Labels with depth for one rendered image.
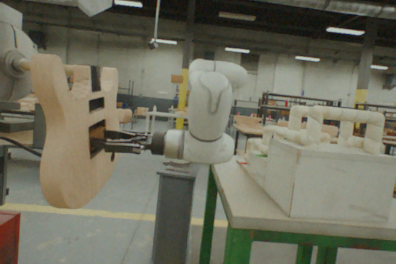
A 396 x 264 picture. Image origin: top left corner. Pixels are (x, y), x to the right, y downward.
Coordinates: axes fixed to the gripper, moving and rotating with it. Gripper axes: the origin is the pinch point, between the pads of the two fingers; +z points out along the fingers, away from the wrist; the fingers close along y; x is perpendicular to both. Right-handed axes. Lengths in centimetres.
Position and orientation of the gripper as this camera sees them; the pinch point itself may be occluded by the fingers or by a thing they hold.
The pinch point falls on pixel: (99, 138)
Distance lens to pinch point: 65.1
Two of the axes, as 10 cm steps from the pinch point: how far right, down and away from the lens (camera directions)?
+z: -9.9, -0.9, -0.4
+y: -0.2, -2.2, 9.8
